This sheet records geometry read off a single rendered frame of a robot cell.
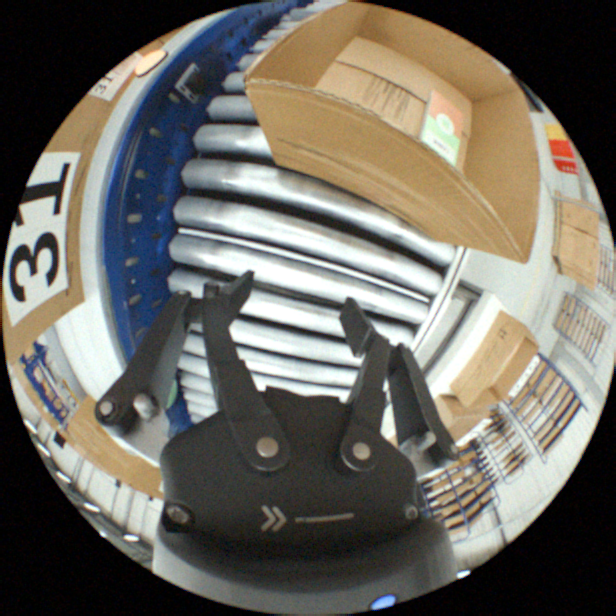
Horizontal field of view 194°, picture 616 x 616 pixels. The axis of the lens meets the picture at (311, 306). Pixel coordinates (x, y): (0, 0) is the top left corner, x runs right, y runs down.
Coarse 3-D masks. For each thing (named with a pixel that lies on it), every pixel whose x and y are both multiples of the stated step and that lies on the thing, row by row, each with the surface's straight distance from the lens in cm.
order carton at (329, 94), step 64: (256, 64) 15; (320, 64) 33; (384, 64) 45; (448, 64) 52; (320, 128) 15; (384, 128) 13; (512, 128) 42; (384, 192) 23; (448, 192) 17; (512, 192) 32; (512, 256) 24
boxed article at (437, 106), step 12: (432, 96) 43; (432, 108) 40; (444, 108) 43; (456, 108) 46; (432, 120) 38; (444, 120) 41; (456, 120) 44; (420, 132) 36; (432, 132) 36; (444, 132) 39; (456, 132) 41; (432, 144) 35; (444, 144) 37; (456, 144) 40; (444, 156) 36; (456, 156) 38
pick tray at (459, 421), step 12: (444, 396) 68; (456, 396) 76; (444, 408) 64; (456, 408) 68; (480, 408) 88; (444, 420) 64; (456, 420) 102; (468, 420) 101; (480, 420) 99; (456, 432) 104; (468, 432) 102; (396, 444) 76
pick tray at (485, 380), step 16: (496, 320) 61; (512, 320) 59; (496, 336) 60; (512, 336) 58; (528, 336) 88; (480, 352) 61; (496, 352) 59; (528, 352) 95; (464, 368) 63; (480, 368) 60; (496, 368) 58; (512, 368) 96; (464, 384) 62; (480, 384) 60; (496, 384) 98; (512, 384) 96; (464, 400) 62; (480, 400) 76; (496, 400) 92
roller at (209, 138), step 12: (204, 132) 35; (216, 132) 34; (228, 132) 33; (240, 132) 32; (252, 132) 31; (204, 144) 35; (216, 144) 33; (228, 144) 32; (240, 144) 31; (252, 144) 31; (264, 144) 30; (264, 156) 31
